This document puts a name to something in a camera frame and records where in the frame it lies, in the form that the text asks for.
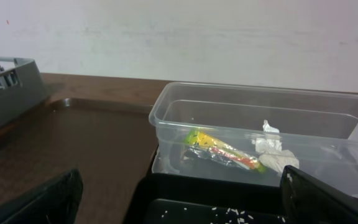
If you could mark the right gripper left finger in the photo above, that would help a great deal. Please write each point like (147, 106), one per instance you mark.
(55, 201)

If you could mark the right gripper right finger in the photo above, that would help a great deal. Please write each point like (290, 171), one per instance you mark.
(309, 200)

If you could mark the white paper napkin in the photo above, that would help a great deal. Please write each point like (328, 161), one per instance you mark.
(272, 155)

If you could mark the rice leftovers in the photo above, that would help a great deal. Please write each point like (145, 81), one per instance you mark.
(215, 215)

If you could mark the green orange snack wrapper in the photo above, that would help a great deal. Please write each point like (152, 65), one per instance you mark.
(208, 147)

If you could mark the black waste tray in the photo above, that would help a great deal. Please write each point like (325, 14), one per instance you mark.
(158, 192)

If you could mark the dark brown serving tray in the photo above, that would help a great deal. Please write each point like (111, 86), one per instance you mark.
(111, 144)

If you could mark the clear plastic bin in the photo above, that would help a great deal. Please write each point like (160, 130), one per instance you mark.
(320, 128)

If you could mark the grey plastic dish rack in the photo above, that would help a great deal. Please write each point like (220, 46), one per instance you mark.
(21, 87)

